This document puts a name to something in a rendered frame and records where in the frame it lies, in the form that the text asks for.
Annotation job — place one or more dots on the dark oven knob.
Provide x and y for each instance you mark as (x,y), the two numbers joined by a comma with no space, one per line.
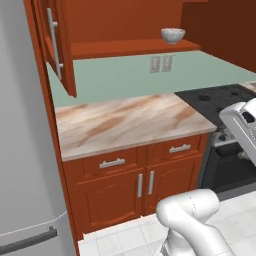
(224,137)

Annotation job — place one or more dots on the red-brown cupboard door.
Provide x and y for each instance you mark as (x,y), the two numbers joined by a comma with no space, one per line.
(173,186)
(110,200)
(65,40)

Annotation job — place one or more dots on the black and silver oven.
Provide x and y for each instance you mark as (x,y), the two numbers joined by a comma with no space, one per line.
(226,170)

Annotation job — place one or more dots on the narrow red-brown drawer front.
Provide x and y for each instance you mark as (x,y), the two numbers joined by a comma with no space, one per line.
(175,149)

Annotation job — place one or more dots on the red-brown open upper cupboard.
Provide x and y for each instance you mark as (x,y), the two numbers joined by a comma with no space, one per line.
(126,30)

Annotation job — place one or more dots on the white patterned bowl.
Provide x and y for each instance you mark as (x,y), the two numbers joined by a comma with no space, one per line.
(173,34)

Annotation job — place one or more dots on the red-brown closed upper cupboard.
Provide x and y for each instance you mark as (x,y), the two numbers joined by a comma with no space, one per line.
(223,30)

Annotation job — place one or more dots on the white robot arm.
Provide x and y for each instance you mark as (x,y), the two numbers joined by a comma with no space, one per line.
(190,213)

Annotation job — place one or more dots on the red-brown lower cupboard door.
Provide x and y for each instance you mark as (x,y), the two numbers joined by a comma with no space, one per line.
(173,186)
(110,200)

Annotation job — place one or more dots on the grey fridge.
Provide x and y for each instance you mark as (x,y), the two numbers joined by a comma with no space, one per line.
(23,133)

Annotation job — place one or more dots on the grey wall socket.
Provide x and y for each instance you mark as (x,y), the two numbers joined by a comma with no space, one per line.
(167,63)
(155,64)

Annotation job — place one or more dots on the wide red-brown drawer front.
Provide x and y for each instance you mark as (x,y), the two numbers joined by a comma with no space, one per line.
(110,164)

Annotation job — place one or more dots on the black hob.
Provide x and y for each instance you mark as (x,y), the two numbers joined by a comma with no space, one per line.
(213,100)

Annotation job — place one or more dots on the red-brown upper cupboard door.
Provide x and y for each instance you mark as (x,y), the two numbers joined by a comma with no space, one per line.
(65,40)

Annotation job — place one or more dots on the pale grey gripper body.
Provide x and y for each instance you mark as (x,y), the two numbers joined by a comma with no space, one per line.
(238,128)

